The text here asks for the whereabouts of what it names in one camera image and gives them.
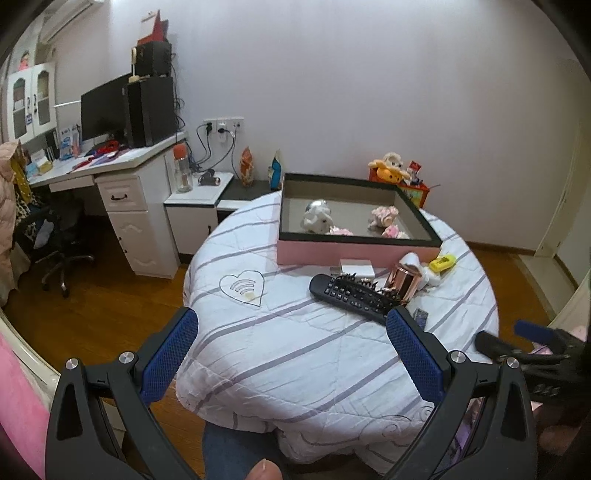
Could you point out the red toy box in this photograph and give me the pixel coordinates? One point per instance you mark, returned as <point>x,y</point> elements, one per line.
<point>418,194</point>

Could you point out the cream white cabinet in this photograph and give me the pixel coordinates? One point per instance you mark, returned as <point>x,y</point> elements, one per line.
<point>575,307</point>

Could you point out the white bed frame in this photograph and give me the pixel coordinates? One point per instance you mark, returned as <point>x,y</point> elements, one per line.
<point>27,350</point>

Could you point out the white air conditioner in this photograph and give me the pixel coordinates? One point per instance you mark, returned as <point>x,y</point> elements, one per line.
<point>69,21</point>

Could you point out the person's leg in jeans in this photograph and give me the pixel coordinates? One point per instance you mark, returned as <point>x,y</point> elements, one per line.
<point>231,450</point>

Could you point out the white desk with drawers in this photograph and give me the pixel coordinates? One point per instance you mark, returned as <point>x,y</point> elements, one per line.
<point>138,207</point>

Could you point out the black computer tower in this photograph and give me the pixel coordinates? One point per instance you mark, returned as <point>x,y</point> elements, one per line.
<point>152,113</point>

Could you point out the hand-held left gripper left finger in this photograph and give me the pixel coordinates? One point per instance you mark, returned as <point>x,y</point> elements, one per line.
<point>168,355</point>

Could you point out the white wall socket strip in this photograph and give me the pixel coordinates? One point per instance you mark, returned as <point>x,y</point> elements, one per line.
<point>224,124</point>

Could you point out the pink and white doll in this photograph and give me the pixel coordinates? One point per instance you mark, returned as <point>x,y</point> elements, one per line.
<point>384,217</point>

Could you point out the black remote control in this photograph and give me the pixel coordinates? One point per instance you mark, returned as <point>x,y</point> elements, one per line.
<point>341,293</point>

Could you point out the black speaker box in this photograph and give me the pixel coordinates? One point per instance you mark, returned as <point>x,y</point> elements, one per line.
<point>154,59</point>

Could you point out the black hair claw clip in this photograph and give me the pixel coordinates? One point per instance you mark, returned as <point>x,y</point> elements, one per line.
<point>358,280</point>

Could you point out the white door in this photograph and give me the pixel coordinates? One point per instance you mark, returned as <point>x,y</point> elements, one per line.
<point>568,207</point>

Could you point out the red paper bag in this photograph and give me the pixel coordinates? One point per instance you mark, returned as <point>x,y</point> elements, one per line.
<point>154,30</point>

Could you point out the pink blanket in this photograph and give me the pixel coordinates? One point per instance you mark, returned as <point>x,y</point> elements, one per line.
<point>21,397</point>

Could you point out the rose gold metal cup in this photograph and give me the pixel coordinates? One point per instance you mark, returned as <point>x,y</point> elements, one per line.
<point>406,281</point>

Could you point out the orange snack bag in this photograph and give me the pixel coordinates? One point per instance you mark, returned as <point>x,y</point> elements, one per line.
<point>247,168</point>

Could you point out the white astronaut figure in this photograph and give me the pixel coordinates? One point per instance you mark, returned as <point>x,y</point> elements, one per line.
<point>317,216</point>

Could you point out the yellow and white plush toy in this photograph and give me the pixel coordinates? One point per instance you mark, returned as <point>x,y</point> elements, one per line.
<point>390,167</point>

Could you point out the pink block figure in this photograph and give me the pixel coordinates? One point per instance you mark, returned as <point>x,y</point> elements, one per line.
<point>395,232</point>

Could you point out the small dark blue item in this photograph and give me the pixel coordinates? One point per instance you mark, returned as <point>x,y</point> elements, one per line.
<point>421,317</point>

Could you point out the small black device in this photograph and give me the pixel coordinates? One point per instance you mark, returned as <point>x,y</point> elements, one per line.
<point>210,178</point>

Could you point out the clear bottle with orange cap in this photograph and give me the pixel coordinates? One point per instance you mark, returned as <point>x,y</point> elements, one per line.
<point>183,173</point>

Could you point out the yellow highlighter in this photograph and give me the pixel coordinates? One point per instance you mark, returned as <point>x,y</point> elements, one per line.
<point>442,263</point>

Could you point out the white power adapter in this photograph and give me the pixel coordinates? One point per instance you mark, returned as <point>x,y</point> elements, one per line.
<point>355,267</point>

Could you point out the striped white tablecloth table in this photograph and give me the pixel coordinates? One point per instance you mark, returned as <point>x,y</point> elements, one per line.
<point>277,350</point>

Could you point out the person's left hand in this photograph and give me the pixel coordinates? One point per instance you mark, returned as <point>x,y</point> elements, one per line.
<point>263,470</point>

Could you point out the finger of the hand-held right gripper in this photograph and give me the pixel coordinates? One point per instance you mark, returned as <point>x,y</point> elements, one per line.
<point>531,330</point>
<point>489,344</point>

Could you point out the white plastic cup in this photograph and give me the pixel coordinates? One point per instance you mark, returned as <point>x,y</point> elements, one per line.
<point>411,258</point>

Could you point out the black computer monitor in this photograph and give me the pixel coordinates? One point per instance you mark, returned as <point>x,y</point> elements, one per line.
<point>104,108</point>

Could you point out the white glass door cabinet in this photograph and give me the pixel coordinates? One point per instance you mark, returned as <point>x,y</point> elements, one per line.
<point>32,99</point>

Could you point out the small white nightstand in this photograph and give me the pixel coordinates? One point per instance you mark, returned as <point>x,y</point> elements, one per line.
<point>194,221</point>

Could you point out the pink box with black rim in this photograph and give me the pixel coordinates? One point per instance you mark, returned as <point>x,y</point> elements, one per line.
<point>346,254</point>

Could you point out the hanging clothes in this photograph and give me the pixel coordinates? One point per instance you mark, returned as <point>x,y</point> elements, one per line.
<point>11,207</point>

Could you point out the white earbud case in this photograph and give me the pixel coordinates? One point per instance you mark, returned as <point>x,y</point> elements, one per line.
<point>434,279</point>

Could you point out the blue and white snack bag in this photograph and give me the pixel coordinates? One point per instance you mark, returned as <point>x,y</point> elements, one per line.
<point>275,170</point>

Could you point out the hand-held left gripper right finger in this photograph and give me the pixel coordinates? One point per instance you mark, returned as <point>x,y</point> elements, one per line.
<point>413,355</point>

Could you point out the black office chair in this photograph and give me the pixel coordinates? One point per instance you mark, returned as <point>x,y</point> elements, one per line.
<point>51,240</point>

